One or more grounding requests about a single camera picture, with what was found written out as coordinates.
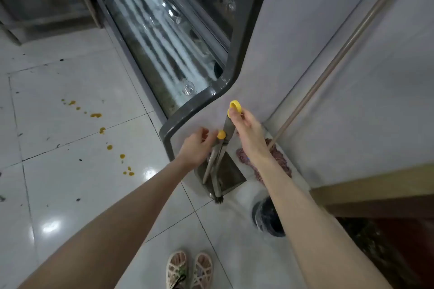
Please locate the person's left hand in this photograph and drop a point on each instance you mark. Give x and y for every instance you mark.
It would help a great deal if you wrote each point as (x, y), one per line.
(196, 149)

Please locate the person's right hand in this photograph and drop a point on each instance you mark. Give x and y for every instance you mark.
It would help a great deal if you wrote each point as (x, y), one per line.
(250, 134)

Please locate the grey broom with yellow cap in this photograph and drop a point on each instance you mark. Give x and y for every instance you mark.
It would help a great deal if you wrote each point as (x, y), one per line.
(229, 126)

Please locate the person's right forearm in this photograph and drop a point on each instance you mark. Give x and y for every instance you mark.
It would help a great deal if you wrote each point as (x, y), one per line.
(312, 231)

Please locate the person's left forearm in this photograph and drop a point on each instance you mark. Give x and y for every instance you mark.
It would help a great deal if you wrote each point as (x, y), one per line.
(101, 231)

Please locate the black trash bin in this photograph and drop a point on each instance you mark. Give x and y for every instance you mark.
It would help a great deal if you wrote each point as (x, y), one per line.
(266, 217)

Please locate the person's left beige sandal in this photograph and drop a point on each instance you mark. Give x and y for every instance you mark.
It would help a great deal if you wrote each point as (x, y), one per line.
(176, 268)

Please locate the person's beige sandal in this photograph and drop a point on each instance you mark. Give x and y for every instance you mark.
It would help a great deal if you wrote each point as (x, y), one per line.
(201, 270)
(176, 268)

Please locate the person's right beige sandal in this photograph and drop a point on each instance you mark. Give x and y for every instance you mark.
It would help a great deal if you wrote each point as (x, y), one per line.
(201, 270)

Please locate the grey glass display freezer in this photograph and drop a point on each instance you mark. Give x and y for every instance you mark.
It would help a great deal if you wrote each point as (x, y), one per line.
(190, 45)

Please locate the orange liquid spill drops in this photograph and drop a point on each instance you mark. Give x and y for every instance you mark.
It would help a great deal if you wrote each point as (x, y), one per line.
(96, 115)

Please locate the stainless steel table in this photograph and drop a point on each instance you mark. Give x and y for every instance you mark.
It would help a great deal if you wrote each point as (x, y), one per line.
(40, 1)

